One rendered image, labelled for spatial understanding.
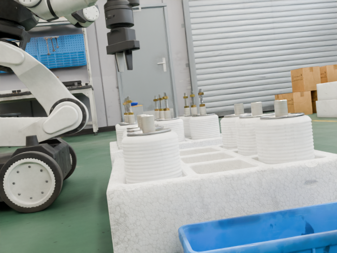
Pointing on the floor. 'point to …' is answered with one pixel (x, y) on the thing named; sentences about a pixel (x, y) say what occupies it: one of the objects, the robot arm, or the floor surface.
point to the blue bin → (266, 232)
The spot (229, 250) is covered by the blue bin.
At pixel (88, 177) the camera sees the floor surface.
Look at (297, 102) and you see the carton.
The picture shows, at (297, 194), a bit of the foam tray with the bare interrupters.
